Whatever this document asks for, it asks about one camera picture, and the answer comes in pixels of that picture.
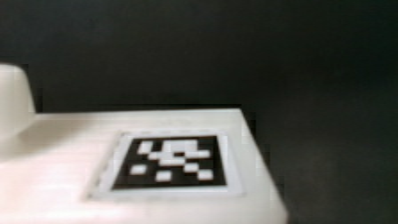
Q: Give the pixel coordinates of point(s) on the white front drawer tray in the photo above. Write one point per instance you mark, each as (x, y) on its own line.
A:
(153, 167)

